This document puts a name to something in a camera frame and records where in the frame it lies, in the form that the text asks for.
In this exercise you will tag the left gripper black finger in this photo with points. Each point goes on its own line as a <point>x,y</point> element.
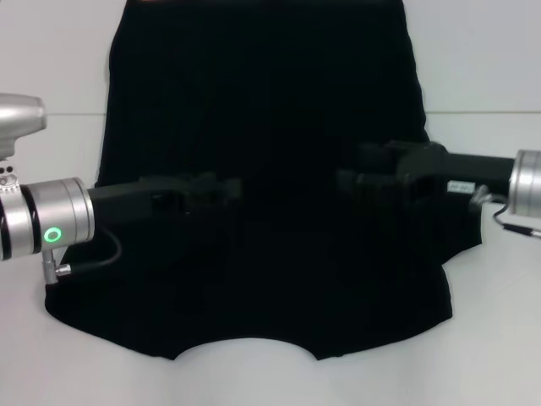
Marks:
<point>207,188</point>
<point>207,206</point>

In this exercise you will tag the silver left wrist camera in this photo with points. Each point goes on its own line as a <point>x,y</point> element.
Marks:
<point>21,112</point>

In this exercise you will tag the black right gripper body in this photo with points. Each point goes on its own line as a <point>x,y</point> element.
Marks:
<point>431,177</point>

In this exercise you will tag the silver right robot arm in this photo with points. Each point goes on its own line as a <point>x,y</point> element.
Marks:
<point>526,182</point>

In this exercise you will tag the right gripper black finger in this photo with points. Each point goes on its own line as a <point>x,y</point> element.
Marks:
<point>372,186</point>
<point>380,153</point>

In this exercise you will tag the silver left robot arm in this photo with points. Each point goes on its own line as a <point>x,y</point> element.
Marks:
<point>63,211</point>

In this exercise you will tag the black t-shirt with pink print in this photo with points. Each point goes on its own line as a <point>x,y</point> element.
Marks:
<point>270,105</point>

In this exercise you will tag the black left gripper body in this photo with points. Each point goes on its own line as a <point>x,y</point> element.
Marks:
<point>127,201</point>

